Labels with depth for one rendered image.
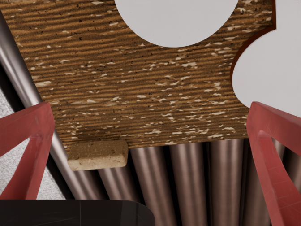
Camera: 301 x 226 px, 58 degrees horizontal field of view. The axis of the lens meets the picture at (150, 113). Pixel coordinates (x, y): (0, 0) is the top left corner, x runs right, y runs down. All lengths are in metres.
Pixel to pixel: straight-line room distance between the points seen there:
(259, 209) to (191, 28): 0.31
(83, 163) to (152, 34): 0.15
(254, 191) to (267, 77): 0.20
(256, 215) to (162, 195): 0.15
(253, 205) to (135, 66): 0.29
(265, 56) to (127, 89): 0.12
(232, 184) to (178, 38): 0.24
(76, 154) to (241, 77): 0.17
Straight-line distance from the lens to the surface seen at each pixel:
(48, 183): 0.40
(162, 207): 0.41
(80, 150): 0.29
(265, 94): 0.26
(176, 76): 0.24
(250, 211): 0.46
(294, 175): 0.41
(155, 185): 0.37
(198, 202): 0.41
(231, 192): 0.40
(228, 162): 0.35
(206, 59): 0.24
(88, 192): 0.40
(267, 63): 0.24
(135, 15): 0.19
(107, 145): 0.28
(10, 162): 0.39
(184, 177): 0.36
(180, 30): 0.19
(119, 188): 0.38
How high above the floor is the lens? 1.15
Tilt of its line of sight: 52 degrees down
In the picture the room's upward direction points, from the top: 179 degrees counter-clockwise
